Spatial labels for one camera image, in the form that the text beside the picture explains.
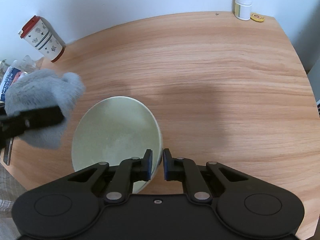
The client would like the grey fluffy cleaning cloth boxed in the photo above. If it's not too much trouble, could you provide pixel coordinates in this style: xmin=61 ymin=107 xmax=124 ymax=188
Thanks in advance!
xmin=4 ymin=69 xmax=85 ymax=149

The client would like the white ceramic bowl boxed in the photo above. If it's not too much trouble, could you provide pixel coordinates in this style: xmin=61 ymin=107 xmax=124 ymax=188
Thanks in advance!
xmin=71 ymin=95 xmax=164 ymax=195

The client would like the white pill bottle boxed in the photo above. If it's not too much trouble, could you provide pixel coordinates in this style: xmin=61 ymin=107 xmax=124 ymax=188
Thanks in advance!
xmin=234 ymin=0 xmax=253 ymax=21

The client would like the clear plastic packaging clutter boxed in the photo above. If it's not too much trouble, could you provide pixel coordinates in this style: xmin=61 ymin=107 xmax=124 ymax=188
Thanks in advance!
xmin=1 ymin=55 xmax=43 ymax=102

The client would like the red lidded paper cup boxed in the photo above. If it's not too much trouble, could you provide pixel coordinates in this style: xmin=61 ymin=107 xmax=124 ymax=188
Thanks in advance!
xmin=18 ymin=15 xmax=65 ymax=62

